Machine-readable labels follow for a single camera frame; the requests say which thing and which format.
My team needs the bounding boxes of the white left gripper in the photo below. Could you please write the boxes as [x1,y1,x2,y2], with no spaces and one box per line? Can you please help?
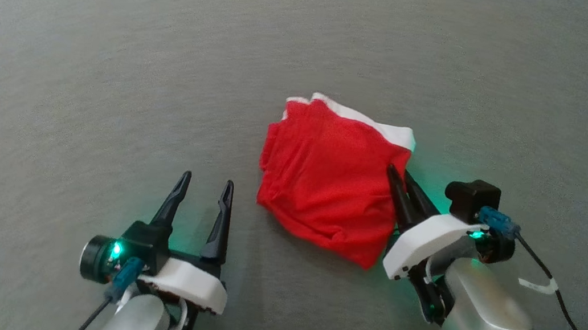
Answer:
[71,158,244,330]

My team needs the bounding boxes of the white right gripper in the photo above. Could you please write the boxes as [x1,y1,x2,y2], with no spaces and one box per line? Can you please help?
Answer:
[366,164,526,330]

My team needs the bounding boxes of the red basketball shorts white band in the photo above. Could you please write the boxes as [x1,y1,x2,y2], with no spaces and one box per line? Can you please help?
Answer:
[247,86,422,275]

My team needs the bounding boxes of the grey sofa seat cushion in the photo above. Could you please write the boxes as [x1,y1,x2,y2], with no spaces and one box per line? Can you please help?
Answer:
[0,0,588,330]

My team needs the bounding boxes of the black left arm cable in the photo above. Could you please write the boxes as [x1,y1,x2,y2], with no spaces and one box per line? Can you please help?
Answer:
[70,250,144,330]

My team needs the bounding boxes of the white right cable tag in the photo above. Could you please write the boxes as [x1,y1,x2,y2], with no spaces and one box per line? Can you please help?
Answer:
[517,274,560,296]

